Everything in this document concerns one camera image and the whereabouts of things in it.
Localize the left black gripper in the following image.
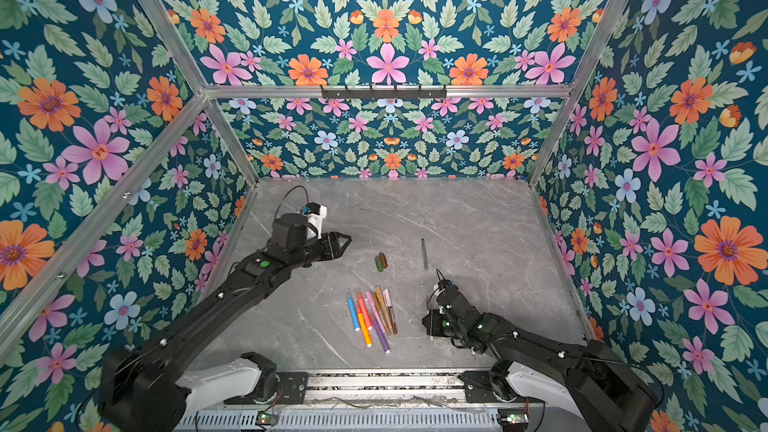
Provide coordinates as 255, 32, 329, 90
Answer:
290, 228, 356, 269

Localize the dark green brown marker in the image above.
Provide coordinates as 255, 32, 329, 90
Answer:
420, 238, 430, 270

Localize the ochre brown marker pen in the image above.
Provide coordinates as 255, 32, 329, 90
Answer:
375, 286, 393, 335

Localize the light pink marker pen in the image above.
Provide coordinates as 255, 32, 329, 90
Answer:
383, 288, 398, 334

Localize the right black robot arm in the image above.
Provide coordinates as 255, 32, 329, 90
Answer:
422, 278, 658, 431

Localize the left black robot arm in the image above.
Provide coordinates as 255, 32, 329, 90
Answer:
95, 204, 352, 431

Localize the red marker pen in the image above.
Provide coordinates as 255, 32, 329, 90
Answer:
356, 290, 373, 330

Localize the blue marker pen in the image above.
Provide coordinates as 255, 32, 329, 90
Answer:
346, 293, 361, 331

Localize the purple marker pen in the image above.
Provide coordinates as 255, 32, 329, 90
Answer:
371, 311, 391, 354

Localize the orange marker pen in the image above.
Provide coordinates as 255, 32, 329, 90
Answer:
356, 310, 373, 348

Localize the black hook bar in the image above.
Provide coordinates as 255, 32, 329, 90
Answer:
320, 86, 448, 100

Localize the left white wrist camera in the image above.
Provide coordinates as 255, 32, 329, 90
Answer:
303, 202, 328, 239

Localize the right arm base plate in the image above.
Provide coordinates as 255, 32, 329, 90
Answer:
457, 370, 541, 404

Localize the white vented cable duct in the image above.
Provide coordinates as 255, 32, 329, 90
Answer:
175, 408, 502, 431

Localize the aluminium front rail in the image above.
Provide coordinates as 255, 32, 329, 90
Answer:
179, 368, 634, 409

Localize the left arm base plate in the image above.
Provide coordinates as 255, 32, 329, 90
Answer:
224, 372, 309, 406

